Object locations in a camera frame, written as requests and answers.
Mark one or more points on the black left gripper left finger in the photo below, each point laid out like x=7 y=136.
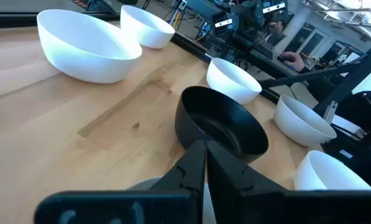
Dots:
x=185 y=174

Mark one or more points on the black background desk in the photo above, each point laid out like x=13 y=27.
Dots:
x=263 y=60

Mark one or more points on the person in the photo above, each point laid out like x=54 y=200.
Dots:
x=273 y=37

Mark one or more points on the black background robot equipment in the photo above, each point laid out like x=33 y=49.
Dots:
x=244 y=18

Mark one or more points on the black diagonal frame strut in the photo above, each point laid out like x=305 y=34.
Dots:
x=353 y=81

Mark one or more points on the black equipment case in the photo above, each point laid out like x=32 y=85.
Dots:
x=365 y=118

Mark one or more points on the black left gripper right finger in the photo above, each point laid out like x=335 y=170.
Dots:
x=235 y=186

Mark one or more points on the person's hand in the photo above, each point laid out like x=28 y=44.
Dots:
x=294 y=60

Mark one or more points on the white bowl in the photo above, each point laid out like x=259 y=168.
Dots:
x=222 y=84
x=79 y=62
x=291 y=127
x=315 y=177
x=148 y=34

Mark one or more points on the dark grey bowl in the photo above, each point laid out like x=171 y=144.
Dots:
x=185 y=124

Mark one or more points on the black frame cross bar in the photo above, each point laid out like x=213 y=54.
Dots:
x=297 y=77

